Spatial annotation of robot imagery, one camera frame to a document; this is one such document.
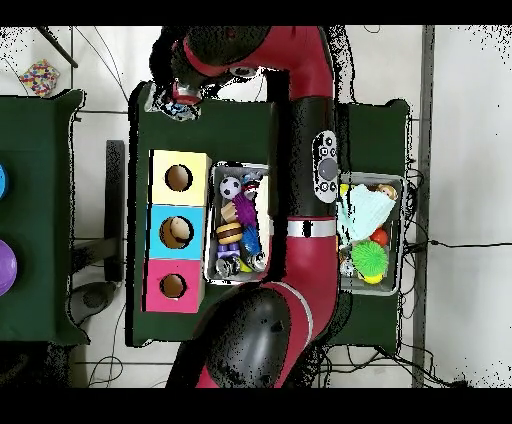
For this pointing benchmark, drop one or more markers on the wooden box with three holes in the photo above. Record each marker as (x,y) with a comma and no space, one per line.
(157,232)

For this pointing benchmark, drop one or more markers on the shallow clear mesh bin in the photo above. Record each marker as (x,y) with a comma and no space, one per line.
(210,264)

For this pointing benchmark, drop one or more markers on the purple round disc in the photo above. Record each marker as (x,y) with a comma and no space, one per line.
(5,268)

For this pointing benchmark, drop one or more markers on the brown wooden yo-yo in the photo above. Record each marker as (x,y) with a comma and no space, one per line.
(230,233)

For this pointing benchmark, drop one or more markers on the blue spiky ball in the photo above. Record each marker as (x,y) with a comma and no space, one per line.
(252,240)

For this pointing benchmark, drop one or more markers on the dark green side table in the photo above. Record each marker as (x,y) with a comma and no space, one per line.
(40,200)

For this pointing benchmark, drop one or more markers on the clear blue packet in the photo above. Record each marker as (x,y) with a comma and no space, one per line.
(180,112)

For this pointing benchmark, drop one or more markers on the small soccer ball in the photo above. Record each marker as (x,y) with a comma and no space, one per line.
(230,187)

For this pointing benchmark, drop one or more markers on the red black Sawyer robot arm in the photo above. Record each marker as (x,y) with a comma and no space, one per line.
(312,80)

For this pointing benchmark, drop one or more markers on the purple spiky ball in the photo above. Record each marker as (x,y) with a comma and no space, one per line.
(244,210)

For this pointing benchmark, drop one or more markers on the dark green table cloth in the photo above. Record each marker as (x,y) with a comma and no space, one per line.
(232,128)

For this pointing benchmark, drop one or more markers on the green spiky rubber ball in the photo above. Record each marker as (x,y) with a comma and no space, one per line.
(371,258)

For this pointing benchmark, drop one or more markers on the black white striped toy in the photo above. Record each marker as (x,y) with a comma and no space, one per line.
(227,267)

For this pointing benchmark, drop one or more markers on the black upright panel stand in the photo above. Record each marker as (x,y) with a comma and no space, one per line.
(115,208)

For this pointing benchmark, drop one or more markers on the blue round disc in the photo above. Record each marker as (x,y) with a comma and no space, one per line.
(2,182)

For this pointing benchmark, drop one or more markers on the multicoloured speckled toy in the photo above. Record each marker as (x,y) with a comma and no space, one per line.
(38,78)

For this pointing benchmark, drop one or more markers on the mint green waffle cloth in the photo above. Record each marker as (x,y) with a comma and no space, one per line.
(368,212)

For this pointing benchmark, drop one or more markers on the red ball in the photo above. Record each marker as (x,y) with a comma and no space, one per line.
(380,237)

